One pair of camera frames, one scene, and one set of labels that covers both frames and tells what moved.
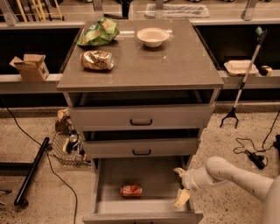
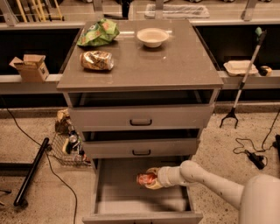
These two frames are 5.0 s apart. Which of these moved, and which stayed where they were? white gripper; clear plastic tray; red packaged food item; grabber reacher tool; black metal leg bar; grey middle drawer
Moved: red packaged food item; white gripper
Stayed: grabber reacher tool; grey middle drawer; black metal leg bar; clear plastic tray
